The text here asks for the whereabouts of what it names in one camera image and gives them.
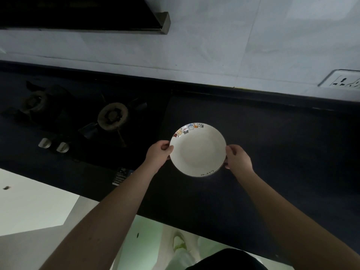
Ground person's left hand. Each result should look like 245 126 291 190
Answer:
145 140 174 175

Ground wide white wall socket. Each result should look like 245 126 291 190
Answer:
318 69 360 90

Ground person's right hand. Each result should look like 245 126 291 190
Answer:
224 144 255 181

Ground black glass gas stove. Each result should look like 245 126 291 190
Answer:
0 78 171 194

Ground person's right forearm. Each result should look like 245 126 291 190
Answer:
237 170 360 270

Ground person's black shirt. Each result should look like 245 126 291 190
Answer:
185 248 268 270

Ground person's left shoe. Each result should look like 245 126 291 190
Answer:
172 234 188 253

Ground black countertop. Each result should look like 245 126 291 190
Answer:
0 60 360 268

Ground person's white trousers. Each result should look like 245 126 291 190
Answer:
164 229 216 270

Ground person's left forearm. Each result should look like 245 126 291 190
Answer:
39 163 162 270

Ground white plate with cartoon print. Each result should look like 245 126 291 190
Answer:
169 122 227 178

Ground black range hood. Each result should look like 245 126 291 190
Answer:
0 0 171 35

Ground pale green cabinet door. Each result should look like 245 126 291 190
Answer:
0 168 81 237

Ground dark stove label sticker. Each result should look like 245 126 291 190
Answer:
112 166 133 186

